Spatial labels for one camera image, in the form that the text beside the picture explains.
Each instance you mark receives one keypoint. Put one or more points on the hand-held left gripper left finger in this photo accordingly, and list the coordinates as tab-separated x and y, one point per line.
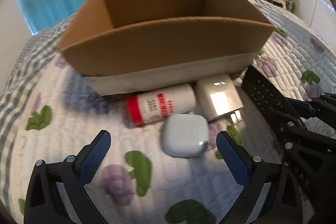
95	154

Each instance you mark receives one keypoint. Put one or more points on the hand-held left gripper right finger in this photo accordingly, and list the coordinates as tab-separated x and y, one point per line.
233	158

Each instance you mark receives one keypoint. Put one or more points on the white power adapter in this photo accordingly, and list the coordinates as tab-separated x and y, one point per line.
218	98

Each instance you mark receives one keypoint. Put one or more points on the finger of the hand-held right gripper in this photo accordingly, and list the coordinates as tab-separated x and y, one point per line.
298	107
265	92

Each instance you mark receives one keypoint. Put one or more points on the white earbuds case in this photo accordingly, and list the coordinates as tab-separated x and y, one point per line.
183	134

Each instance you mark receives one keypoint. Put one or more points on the white bottle with red cap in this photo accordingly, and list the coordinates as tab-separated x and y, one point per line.
162	103

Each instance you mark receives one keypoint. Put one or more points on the brown cardboard box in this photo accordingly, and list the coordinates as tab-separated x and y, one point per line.
157	50

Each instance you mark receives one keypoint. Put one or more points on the white louvered wardrobe door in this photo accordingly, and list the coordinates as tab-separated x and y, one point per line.
317	11

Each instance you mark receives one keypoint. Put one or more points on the floral quilted blanket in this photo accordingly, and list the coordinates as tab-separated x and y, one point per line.
78	108

